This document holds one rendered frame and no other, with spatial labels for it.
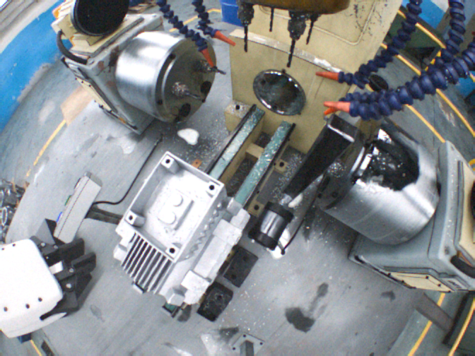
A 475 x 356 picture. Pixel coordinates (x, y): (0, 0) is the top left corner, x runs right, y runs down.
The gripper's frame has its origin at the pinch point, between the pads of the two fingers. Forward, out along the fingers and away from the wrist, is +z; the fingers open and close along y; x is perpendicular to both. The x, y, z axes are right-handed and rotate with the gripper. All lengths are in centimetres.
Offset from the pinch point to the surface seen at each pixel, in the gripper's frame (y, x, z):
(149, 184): 1.3, 10.8, 10.9
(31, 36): -544, 53, 45
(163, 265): 8.8, 1.4, 9.2
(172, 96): -14.7, 23.1, 27.9
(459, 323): 317, -24, 106
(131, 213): 2.0, 6.9, 7.8
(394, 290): 77, 2, 45
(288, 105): 9, 34, 41
